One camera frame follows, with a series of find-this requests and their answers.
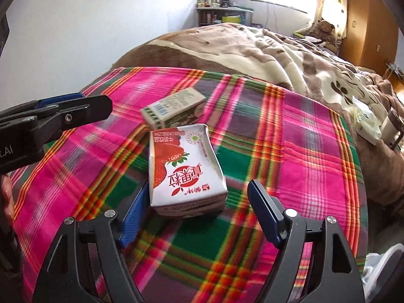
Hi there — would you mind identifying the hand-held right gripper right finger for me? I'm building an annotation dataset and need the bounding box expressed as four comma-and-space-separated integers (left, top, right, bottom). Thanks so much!
247, 179, 367, 303

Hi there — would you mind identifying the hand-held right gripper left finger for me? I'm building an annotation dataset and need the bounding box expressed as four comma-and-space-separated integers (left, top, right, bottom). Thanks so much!
32, 181, 150, 303

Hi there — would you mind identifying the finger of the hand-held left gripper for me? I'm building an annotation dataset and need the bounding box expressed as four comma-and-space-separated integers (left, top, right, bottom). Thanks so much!
32, 94, 113, 140
0, 92, 85, 116

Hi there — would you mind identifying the strawberry print milk carton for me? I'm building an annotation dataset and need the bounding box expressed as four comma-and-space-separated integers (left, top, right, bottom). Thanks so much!
148, 123, 229, 219

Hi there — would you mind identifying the white round bin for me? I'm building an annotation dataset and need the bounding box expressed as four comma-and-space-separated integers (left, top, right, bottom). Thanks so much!
361, 243, 404, 303

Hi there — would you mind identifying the person's left hand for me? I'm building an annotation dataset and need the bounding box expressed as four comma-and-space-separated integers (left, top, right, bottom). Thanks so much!
0, 174, 15, 228

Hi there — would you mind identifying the pink green plaid cloth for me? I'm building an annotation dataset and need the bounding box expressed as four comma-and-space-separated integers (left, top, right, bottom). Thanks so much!
9, 66, 370, 303

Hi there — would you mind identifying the green beige drink carton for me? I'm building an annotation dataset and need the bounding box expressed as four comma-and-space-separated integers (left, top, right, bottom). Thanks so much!
140, 88, 207, 131

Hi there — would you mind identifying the pale blue bin liner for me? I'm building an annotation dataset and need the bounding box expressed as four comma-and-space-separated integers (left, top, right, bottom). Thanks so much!
363, 252, 387, 294

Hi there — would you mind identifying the white tissue pack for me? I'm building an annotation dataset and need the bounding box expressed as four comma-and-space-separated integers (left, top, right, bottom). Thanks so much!
352, 96, 387, 146

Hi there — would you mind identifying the steel tumbler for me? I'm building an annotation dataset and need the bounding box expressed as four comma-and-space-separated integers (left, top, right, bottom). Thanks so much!
380, 107, 404, 151

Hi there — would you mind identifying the small shelf table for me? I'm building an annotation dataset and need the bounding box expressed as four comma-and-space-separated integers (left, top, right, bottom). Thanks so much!
196, 5, 255, 28

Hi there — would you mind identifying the brown teddy bear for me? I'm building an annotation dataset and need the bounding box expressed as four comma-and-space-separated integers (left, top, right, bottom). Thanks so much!
309, 20, 340, 53

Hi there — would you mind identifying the wooden wardrobe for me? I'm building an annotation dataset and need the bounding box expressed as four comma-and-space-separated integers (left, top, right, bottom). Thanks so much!
339, 0, 402, 77

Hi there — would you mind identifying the patterned curtain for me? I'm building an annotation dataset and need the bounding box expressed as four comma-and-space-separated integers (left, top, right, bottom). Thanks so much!
311, 0, 349, 42

